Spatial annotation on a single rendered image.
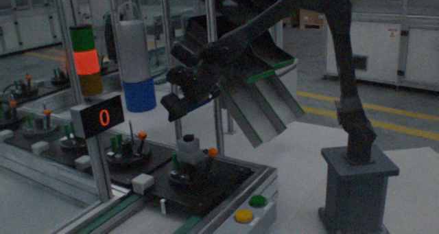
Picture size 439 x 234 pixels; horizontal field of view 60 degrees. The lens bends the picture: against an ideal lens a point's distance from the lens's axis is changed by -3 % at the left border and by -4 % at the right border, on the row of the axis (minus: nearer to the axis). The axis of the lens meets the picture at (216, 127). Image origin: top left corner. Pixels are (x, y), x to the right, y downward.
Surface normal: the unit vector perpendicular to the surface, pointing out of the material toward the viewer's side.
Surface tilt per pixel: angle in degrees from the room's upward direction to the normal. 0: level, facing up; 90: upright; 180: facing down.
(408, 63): 90
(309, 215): 0
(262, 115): 45
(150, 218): 0
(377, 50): 90
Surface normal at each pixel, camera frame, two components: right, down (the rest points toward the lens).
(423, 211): -0.07, -0.92
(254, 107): 0.46, -0.50
